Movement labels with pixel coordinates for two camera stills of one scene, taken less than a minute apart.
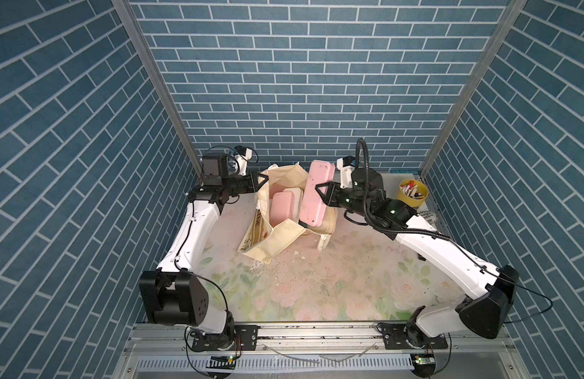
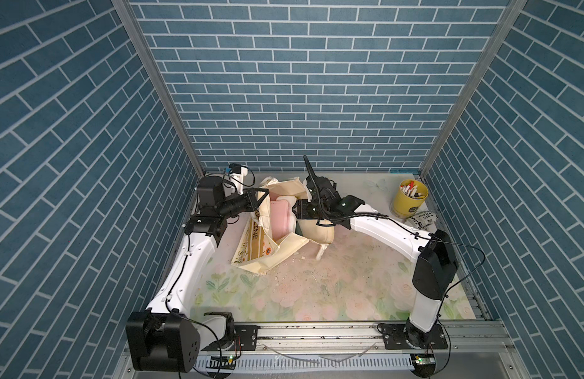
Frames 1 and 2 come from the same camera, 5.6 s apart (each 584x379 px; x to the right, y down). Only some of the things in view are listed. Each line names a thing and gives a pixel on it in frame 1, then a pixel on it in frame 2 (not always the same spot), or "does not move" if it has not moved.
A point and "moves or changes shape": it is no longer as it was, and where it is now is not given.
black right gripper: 328,195 → 301,208
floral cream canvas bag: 266,242 moves or changes shape
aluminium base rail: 320,351 does not move
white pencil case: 297,199 → 292,220
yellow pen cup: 413,192 does not move
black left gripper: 252,185 → 250,202
